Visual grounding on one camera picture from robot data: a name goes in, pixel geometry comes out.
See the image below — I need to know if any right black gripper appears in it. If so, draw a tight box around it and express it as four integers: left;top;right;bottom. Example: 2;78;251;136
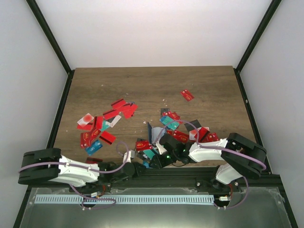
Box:
149;151;178;170

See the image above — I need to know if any teal card black stripe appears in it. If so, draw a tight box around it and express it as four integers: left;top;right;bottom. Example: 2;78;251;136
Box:
137;149;158;163

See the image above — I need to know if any navy blue card holder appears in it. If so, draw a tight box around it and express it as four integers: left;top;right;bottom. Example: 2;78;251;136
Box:
147;122;167;146

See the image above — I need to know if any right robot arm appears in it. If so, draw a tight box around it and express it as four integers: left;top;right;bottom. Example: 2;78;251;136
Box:
149;133;266;191

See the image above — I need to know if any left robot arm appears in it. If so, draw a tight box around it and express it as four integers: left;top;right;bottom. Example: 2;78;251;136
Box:
18;148;146;192

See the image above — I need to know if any red VIP card right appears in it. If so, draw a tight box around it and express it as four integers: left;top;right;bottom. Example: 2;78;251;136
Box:
172;130;189;143

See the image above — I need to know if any white red swirl card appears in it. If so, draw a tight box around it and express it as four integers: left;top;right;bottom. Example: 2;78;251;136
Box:
189;128;203;141

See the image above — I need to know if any red card with chip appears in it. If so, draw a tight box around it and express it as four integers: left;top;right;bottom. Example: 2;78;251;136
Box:
135;141;152;151

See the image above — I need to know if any black card right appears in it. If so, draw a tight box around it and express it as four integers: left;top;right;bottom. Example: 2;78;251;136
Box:
184;119;201;132

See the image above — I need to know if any teal VIP card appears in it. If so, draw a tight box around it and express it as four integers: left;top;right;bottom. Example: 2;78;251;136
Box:
160;116;180;131

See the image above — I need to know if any red striped card left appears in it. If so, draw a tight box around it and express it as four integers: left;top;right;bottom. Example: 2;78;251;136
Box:
99;131;116;145

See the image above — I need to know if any red striped card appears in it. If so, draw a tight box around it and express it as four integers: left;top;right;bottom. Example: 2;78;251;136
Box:
111;98;126;110
99;131;116;145

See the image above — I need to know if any red card front left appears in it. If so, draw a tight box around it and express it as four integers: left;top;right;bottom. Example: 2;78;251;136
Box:
85;157;103;164

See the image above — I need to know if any blue card left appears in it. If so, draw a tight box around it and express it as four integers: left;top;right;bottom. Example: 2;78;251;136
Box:
85;140;103;156

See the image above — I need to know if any black card upper centre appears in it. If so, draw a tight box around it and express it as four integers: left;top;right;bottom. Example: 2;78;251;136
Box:
161;108;170;116

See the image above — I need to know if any white card red print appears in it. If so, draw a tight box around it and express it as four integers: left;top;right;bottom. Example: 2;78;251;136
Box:
110;115;122;128

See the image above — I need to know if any white red dot card left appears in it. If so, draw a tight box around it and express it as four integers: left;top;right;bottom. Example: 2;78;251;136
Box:
77;113;94;127

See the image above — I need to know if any red striped card top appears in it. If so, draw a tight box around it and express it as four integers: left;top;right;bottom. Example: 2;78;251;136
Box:
111;98;126;110

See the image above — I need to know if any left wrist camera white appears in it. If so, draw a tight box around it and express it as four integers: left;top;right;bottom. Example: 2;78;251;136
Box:
123;150;135;164

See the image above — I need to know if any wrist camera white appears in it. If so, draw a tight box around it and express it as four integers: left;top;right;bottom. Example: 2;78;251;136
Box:
154;141;167;155
123;150;135;164

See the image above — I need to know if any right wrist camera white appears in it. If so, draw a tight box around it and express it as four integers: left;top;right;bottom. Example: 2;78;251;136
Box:
154;141;167;155

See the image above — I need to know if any white slotted cable duct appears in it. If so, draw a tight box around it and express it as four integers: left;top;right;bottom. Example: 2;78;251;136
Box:
35;194;214;205

